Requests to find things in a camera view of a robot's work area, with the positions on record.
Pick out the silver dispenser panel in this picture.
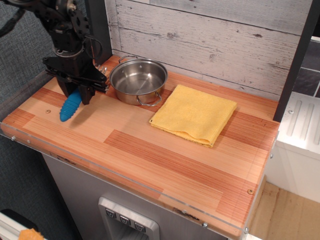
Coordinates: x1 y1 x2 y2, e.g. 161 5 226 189
98 197 160 240

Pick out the blue handled fork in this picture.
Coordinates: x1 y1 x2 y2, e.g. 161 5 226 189
59 65 109 123

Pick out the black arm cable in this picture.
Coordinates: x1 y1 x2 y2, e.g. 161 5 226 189
0 7 104 61

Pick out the stainless steel pot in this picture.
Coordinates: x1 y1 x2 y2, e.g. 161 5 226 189
109 58 168 107

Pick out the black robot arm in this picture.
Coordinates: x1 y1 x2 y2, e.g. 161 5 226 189
0 0 108 105

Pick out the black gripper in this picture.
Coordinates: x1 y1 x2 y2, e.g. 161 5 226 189
42 51 108 105

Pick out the black orange object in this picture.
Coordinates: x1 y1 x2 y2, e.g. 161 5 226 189
0 209 46 240

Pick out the grey toy fridge cabinet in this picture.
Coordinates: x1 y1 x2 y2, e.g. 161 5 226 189
43 154 225 240

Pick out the white toy sink unit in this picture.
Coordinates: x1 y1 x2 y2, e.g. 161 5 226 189
265 36 320 202

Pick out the yellow folded cloth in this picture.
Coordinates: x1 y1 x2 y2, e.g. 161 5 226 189
149 84 237 148

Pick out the clear acrylic edge strip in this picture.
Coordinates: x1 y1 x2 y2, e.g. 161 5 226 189
1 117 254 239

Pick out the dark right frame post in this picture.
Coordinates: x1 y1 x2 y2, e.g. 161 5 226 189
273 0 320 123

